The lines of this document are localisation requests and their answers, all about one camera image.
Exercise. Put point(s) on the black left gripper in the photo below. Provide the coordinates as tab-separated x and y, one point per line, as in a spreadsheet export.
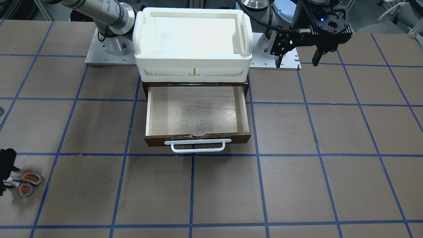
302	20

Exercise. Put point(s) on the light wooden open drawer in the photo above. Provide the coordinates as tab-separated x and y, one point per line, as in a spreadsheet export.
196	113

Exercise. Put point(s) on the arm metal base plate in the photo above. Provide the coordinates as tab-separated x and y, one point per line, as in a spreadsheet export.
116	51
263	59

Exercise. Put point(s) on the white plastic tray box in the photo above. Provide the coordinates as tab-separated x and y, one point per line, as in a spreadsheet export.
192	45

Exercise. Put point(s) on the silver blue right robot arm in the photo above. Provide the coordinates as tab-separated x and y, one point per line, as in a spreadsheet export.
22	41

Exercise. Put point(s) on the grey orange handled scissors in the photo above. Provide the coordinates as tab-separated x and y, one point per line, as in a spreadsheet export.
25	184

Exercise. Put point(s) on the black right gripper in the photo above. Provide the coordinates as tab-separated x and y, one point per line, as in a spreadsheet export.
6	162

